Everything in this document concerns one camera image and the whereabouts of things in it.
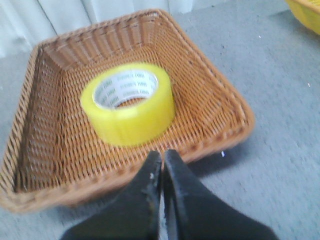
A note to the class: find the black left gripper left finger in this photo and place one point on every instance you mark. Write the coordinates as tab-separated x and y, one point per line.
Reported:
133	214

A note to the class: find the white curtain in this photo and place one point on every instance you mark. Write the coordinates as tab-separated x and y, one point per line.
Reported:
24	23

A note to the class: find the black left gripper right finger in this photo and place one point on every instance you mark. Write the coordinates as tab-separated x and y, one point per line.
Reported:
193	212

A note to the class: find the yellow tape roll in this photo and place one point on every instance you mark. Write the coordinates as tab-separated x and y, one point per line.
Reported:
129	104

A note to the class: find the brown wicker basket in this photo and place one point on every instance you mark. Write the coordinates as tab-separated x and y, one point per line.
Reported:
53	156

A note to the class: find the yellow woven basket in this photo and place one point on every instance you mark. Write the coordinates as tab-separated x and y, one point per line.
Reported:
307	12

